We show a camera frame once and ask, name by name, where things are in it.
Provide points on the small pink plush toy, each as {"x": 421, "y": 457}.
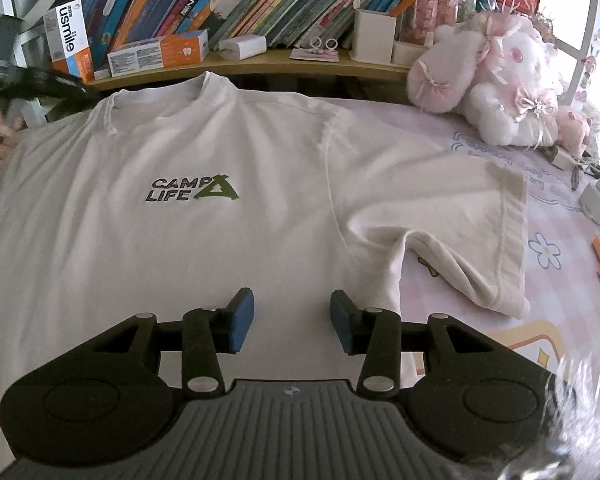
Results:
{"x": 572, "y": 127}

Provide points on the spiky plush ornament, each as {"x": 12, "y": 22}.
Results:
{"x": 542, "y": 27}

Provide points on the person's left hand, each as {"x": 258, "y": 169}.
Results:
{"x": 0, "y": 132}

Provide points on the white t-shirt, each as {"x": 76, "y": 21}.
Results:
{"x": 230, "y": 250}

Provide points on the white power adapter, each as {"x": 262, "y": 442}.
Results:
{"x": 242, "y": 47}

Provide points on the white pen holder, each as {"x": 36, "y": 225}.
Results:
{"x": 375, "y": 35}

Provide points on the orange white toothpaste box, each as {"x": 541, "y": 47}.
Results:
{"x": 155, "y": 55}

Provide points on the small white box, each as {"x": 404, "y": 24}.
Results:
{"x": 410, "y": 54}

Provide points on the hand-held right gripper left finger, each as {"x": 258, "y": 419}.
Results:
{"x": 242, "y": 322}

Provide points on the wooden shelf board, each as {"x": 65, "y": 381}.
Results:
{"x": 280, "y": 67}

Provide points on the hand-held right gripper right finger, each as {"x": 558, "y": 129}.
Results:
{"x": 341, "y": 322}

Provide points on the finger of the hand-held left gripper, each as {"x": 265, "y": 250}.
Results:
{"x": 65, "y": 87}

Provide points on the pink checked bedsheet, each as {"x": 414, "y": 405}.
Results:
{"x": 555, "y": 285}

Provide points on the orange white toothbrush box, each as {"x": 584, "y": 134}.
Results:
{"x": 70, "y": 40}

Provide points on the pink small tray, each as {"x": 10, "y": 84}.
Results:
{"x": 314, "y": 52}

